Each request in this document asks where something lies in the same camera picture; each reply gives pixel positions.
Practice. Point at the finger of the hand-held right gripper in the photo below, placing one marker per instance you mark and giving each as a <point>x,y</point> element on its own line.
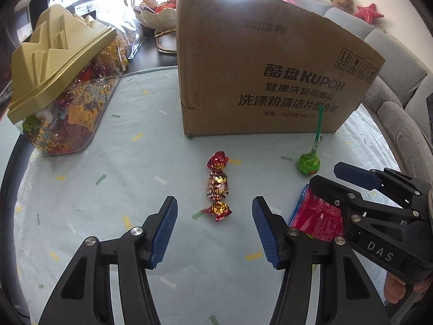
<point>355,174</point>
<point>338,193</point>

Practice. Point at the red gold foil candy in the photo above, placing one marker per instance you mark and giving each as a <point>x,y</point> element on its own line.
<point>218,182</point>

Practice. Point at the red star plush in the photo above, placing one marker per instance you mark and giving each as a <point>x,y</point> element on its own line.
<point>368,12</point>

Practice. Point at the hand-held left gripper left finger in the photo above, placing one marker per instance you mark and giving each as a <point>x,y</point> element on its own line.
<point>165,230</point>

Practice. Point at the candy jar with gold lid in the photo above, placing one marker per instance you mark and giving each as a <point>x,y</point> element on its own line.
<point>61,50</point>

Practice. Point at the small green lollipop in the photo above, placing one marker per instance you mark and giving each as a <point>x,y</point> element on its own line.
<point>308,164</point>

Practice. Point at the white shell bowl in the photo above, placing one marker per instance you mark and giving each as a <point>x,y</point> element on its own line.
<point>159,18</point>

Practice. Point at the brown plush toy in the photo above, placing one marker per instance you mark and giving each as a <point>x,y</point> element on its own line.
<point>343,3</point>

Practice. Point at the brown cardboard box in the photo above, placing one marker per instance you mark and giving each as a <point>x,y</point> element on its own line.
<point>236,57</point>

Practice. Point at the grey curved sofa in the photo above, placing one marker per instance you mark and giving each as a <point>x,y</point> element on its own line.
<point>399,61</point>

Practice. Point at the pink snack packet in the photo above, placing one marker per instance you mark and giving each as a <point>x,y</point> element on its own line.
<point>318,216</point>

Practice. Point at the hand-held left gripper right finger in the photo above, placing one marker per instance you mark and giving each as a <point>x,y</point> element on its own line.
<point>265,233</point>

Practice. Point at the clear plastic bag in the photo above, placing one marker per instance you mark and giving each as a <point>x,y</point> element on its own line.
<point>132,30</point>

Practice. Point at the person's right hand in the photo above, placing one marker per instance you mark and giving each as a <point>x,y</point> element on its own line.
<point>394,287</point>

